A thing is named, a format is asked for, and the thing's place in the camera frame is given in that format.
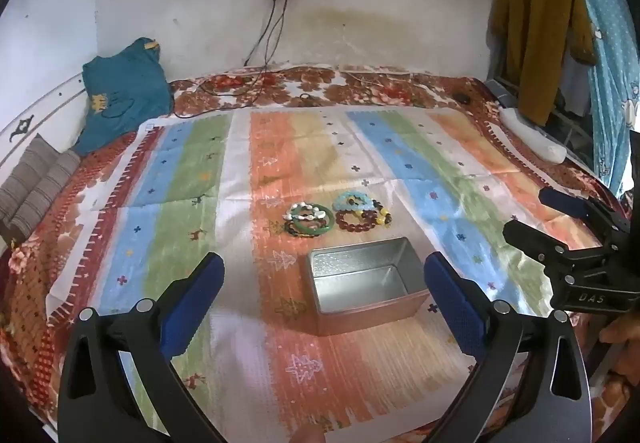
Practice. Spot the striped pastel mat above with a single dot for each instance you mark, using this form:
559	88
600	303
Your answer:
175	223

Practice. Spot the person's left hand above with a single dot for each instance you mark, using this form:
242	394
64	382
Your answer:
309	434

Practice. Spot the silver metal tin box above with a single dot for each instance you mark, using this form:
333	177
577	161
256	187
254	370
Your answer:
360	318

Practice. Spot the blue dotted cloth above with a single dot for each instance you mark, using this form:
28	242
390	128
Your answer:
612	48

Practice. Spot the person's right hand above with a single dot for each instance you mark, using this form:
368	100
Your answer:
622	330

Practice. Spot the small black object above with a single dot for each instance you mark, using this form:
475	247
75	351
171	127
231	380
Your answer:
462	98

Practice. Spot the green jade bangle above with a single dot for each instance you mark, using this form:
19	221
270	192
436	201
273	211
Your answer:
326	226

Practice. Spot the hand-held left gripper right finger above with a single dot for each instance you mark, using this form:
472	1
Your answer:
450	295

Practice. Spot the white headboard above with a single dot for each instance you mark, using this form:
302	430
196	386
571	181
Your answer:
40	113

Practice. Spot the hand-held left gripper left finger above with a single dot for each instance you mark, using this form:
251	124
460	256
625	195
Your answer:
197	293

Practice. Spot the grey striped pillow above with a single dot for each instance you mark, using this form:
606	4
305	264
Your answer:
22	175
47	195

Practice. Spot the white bolster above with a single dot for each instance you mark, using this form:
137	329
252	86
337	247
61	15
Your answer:
530	135

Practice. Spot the teal shirt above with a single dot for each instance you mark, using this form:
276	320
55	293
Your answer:
125	93

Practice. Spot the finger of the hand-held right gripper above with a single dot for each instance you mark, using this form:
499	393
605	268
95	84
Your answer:
565	201
530	238

